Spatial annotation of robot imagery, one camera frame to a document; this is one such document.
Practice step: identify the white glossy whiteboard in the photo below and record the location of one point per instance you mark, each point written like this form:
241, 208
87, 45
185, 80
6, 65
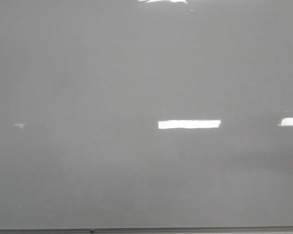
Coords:
129, 114

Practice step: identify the grey aluminium whiteboard frame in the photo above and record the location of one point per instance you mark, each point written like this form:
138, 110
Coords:
179, 230

